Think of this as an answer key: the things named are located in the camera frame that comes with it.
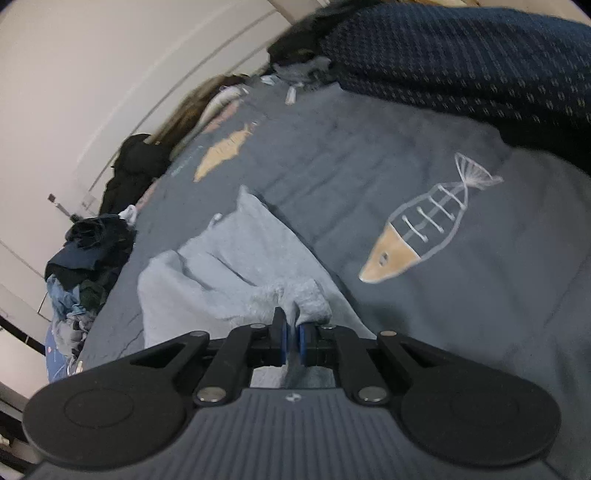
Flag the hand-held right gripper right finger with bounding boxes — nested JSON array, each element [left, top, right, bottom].
[[298, 324, 463, 407]]

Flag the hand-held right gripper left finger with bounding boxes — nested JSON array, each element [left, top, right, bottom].
[[129, 307, 291, 407]]

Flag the grey t-shirt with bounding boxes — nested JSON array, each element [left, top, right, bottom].
[[137, 185, 377, 389]]

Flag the pile of unfolded clothes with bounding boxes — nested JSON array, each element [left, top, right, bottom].
[[44, 213, 138, 371]]

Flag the grey printed quilt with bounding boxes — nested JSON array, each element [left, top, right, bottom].
[[46, 69, 591, 480]]

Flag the blue printed pillow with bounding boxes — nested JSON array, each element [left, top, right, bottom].
[[44, 323, 89, 383]]

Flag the black puffy jacket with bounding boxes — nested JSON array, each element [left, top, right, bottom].
[[99, 133, 172, 217]]

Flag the cream bolster pillow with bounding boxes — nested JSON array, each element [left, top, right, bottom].
[[198, 84, 246, 134]]

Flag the folded olive brown blankets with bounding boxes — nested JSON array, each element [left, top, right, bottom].
[[157, 74, 242, 149]]

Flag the white headboard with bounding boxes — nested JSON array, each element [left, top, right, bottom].
[[74, 0, 324, 205]]

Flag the navy dotted garment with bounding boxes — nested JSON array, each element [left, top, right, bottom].
[[318, 2, 591, 177]]

